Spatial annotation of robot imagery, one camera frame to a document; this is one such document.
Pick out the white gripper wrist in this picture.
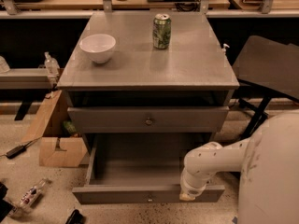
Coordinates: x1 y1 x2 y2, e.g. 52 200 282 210
179 168 211 202

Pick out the grey drawer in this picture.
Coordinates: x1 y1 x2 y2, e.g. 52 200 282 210
71 133 226 205
68 106 228 133

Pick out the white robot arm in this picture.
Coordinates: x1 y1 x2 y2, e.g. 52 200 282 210
179 110 299 224

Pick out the grey top drawer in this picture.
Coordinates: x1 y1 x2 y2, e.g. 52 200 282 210
68 106 228 133

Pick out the grey drawer cabinet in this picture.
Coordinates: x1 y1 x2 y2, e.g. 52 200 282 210
58 11 239 147

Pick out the black object floor bottom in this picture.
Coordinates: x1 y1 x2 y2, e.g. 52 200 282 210
65 209 83 224

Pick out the cardboard box left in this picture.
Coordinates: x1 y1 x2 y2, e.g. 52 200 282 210
22 91 90 167

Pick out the green item in box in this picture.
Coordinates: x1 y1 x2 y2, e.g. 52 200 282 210
63 120 77 135

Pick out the small white pump bottle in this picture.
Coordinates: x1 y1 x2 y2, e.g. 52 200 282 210
221 43 230 55

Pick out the clear plastic bottle on floor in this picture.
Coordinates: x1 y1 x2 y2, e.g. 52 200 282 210
8 178 50 218

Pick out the green soda can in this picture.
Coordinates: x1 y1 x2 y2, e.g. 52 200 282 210
152 14 171 49

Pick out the black power adapter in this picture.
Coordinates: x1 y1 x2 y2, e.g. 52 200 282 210
6 146 26 159

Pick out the white ceramic bowl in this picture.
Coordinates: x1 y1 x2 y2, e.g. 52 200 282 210
79 34 116 63

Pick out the clear bottle on shelf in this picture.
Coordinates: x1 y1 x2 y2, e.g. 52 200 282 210
44 52 60 76

